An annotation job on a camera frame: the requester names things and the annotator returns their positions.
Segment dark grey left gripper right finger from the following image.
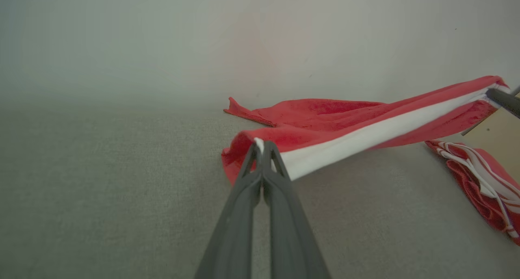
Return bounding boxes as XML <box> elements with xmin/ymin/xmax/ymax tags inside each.
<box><xmin>262</xmin><ymin>141</ymin><xmax>332</xmax><ymax>279</ymax></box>

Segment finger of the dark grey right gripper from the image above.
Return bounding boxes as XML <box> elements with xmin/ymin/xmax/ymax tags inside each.
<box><xmin>485</xmin><ymin>88</ymin><xmax>520</xmax><ymax>119</ymax></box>

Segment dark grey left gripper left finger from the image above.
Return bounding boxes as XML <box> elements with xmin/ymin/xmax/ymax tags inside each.
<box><xmin>195</xmin><ymin>143</ymin><xmax>263</xmax><ymax>279</ymax></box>

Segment red Bulls 23 jersey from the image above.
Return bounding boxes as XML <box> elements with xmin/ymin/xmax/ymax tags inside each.
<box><xmin>425</xmin><ymin>140</ymin><xmax>520</xmax><ymax>246</ymax></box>

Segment red shorts with white stripe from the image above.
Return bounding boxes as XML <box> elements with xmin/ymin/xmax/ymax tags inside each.
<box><xmin>221</xmin><ymin>75</ymin><xmax>511</xmax><ymax>186</ymax></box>

